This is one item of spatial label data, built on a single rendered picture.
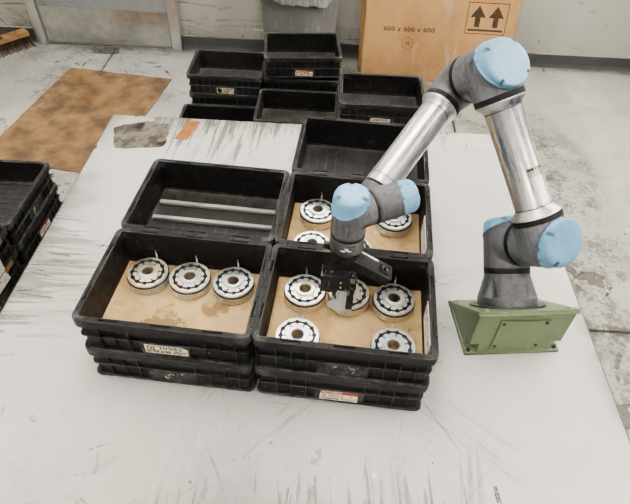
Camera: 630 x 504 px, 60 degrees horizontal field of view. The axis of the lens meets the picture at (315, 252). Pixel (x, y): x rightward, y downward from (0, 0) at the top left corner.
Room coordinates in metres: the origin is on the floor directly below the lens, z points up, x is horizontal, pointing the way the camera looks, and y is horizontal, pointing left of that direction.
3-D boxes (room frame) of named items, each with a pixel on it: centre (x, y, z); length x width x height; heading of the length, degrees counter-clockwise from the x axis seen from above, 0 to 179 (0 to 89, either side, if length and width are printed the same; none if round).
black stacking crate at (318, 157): (1.42, -0.13, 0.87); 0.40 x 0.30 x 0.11; 85
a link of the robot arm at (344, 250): (0.85, -0.07, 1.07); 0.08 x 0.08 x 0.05
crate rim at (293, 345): (0.82, -0.08, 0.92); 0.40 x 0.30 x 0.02; 85
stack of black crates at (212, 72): (2.80, 0.51, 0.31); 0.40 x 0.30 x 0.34; 89
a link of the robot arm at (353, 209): (0.86, -0.07, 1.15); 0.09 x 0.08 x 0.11; 117
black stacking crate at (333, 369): (0.82, -0.08, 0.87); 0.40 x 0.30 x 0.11; 85
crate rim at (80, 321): (0.85, 0.32, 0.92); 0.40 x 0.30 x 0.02; 85
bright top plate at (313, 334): (0.75, 0.03, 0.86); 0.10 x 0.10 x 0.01
